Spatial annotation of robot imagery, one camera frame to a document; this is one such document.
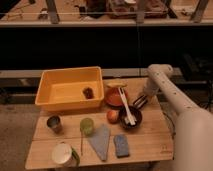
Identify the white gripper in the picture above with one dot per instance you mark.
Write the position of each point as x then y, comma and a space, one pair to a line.
148, 91

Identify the black striped eraser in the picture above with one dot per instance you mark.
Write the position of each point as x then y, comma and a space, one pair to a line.
140, 101

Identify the blue sponge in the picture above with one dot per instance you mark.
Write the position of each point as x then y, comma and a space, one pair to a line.
121, 146

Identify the red plate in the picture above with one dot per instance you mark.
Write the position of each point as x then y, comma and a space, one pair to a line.
112, 97

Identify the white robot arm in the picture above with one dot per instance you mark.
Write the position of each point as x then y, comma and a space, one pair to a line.
193, 144

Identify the yellow plastic bin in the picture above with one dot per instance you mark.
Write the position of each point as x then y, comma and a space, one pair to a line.
62, 89

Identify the dark brown bowl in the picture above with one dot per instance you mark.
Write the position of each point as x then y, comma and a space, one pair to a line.
123, 120

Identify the orange fruit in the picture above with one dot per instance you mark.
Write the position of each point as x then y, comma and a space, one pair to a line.
112, 116

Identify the grey triangular cloth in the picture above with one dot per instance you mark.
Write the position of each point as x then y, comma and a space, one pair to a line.
99, 141

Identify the dark brown object in bin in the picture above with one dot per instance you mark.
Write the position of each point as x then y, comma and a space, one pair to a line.
88, 93

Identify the green plastic cup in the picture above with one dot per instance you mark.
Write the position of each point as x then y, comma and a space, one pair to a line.
87, 126

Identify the yellow banana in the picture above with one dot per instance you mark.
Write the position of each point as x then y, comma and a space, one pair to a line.
116, 84

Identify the small metal cup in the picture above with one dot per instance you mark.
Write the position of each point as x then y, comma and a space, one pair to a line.
54, 123

